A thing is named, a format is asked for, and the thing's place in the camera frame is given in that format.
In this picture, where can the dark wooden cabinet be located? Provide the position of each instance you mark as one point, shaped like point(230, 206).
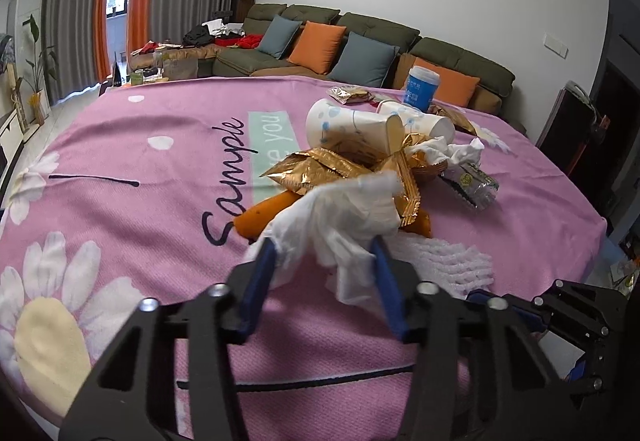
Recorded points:
point(243, 3)

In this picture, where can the blue cup with white lid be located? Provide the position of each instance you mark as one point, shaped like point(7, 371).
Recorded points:
point(419, 93)

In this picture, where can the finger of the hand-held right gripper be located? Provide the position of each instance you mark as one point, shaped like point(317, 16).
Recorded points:
point(580, 311)
point(595, 383)

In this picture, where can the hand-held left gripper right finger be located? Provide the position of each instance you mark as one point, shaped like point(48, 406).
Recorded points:
point(392, 291)

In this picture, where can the green sofa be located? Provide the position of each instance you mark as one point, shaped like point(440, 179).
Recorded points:
point(445, 56)

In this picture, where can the large white tissue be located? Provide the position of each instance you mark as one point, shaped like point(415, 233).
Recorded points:
point(340, 216)

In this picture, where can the cluttered coffee table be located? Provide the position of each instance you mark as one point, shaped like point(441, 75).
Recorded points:
point(107, 87)

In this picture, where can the white low cabinet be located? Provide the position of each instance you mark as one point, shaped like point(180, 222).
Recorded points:
point(10, 136)

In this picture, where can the long gold foil wrapper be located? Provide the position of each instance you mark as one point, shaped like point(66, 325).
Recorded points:
point(407, 191)

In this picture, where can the clear plastic wrapper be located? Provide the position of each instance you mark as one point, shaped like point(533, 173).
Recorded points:
point(475, 186)

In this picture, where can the small grey cushion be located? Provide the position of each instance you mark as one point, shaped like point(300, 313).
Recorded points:
point(280, 36)

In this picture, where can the folded treadmill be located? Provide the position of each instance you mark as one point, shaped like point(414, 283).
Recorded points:
point(565, 126)

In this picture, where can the white standing air conditioner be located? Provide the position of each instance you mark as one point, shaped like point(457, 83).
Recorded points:
point(27, 56)

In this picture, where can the small white tissue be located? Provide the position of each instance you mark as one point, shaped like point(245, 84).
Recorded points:
point(460, 153)

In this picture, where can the white wall switch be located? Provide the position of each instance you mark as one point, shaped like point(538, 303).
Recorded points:
point(556, 46)

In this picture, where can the white foam fruit net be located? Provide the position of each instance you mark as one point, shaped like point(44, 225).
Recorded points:
point(450, 266)

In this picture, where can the brown bag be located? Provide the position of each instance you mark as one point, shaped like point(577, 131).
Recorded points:
point(180, 70)

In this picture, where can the clear snack packet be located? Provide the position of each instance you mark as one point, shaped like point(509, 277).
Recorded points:
point(350, 96)

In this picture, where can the black clothes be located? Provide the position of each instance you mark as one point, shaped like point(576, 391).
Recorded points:
point(197, 37)

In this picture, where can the large grey cushion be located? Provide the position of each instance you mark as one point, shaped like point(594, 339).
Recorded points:
point(362, 61)

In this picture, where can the tall potted plant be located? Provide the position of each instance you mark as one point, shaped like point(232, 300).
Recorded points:
point(37, 81)

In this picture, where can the brown snack packet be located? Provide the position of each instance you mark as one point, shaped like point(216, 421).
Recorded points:
point(457, 121)

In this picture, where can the orange carrot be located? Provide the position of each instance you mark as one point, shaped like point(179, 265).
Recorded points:
point(260, 216)

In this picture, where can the orange cushion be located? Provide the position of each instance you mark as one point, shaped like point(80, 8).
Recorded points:
point(317, 48)
point(457, 86)

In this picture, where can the white clothes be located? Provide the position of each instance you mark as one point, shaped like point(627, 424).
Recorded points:
point(220, 26)

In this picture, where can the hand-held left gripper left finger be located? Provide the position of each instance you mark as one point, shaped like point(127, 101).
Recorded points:
point(260, 286)

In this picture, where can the pink floral tablecloth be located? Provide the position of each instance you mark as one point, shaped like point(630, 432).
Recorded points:
point(150, 221)

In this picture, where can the crushed blue-dotted paper cup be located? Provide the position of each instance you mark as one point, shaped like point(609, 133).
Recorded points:
point(345, 121)

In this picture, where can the red clothes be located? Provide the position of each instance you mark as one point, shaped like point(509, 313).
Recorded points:
point(245, 42)

